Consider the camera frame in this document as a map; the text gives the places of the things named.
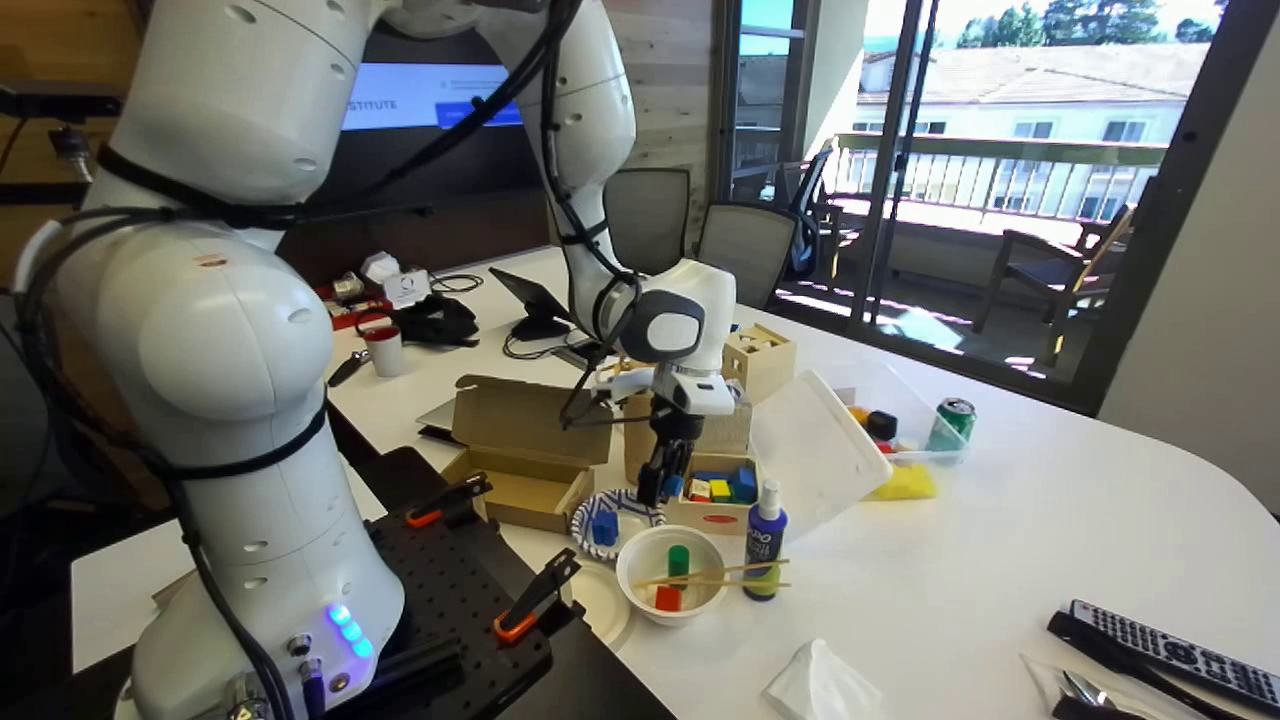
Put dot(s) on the yellow sponge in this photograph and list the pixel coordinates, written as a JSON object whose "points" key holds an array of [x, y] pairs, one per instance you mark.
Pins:
{"points": [[906, 480]]}

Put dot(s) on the blue spray bottle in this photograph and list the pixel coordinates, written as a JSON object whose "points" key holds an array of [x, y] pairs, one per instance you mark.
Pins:
{"points": [[767, 544]]}

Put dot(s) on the blue patterned paper plate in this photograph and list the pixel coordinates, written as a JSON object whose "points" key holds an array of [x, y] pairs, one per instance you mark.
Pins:
{"points": [[627, 534]]}

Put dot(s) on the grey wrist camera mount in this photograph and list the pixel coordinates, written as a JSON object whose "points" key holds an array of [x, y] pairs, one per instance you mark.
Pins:
{"points": [[701, 393]]}

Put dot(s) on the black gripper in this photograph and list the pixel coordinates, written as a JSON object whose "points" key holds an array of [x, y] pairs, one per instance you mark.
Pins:
{"points": [[678, 429]]}

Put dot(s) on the wall mounted screen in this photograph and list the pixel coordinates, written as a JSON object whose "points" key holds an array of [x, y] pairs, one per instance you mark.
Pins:
{"points": [[402, 97]]}

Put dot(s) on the black tablet on stand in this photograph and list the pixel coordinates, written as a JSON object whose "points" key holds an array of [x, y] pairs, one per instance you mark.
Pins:
{"points": [[527, 301]]}

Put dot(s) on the yellow block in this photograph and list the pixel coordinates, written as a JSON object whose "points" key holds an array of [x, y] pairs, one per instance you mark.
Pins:
{"points": [[723, 489]]}

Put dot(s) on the dark patio chair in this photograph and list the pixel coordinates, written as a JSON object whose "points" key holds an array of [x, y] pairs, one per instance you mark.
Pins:
{"points": [[1032, 272]]}

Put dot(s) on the black metal tool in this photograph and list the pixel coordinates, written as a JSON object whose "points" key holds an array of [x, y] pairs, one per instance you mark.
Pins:
{"points": [[1086, 693]]}

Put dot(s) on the wooden chopstick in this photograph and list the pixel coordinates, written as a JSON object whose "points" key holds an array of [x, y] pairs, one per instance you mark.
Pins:
{"points": [[752, 587], [744, 575]]}

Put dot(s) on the wooden shape sorter cube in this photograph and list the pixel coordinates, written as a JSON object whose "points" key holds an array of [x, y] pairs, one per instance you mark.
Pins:
{"points": [[760, 361]]}

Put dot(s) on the small black round object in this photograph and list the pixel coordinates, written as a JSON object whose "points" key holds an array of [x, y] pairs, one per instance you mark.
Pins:
{"points": [[883, 426]]}

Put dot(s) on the open cardboard box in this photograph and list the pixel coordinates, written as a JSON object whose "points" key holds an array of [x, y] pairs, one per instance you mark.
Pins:
{"points": [[527, 423]]}

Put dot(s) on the black clamp orange tip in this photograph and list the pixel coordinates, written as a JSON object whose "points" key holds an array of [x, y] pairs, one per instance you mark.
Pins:
{"points": [[444, 500], [535, 601]]}

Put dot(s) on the black bag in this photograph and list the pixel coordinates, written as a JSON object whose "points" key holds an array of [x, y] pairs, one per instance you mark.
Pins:
{"points": [[440, 323]]}

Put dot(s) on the long black patterned device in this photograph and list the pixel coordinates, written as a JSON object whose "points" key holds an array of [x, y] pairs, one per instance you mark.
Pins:
{"points": [[1172, 655]]}

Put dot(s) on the grey mesh office chair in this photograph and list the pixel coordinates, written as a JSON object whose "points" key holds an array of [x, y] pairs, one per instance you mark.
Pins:
{"points": [[744, 253]]}

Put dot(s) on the red block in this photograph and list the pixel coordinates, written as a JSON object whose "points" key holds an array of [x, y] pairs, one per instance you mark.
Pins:
{"points": [[671, 596]]}

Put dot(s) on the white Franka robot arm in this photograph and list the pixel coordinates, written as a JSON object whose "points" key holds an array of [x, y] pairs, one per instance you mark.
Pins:
{"points": [[225, 361]]}

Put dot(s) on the white mug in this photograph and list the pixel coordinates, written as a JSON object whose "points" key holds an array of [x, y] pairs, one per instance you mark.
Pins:
{"points": [[384, 350]]}

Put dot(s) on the black marker pen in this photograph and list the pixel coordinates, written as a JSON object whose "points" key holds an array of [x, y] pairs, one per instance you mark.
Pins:
{"points": [[440, 432]]}

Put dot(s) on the small wooden box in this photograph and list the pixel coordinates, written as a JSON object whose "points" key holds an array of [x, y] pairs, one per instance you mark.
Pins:
{"points": [[704, 514]]}

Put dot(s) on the white bowl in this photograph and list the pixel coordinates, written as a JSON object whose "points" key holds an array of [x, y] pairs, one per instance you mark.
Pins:
{"points": [[643, 601]]}

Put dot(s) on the green cylinder block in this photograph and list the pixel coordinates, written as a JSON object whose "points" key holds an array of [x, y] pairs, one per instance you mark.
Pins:
{"points": [[678, 560]]}

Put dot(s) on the black perforated base board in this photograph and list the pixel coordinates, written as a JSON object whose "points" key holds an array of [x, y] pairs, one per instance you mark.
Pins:
{"points": [[453, 587]]}

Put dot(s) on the plain white plate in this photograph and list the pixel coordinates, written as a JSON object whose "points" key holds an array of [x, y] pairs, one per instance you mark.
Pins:
{"points": [[601, 614]]}

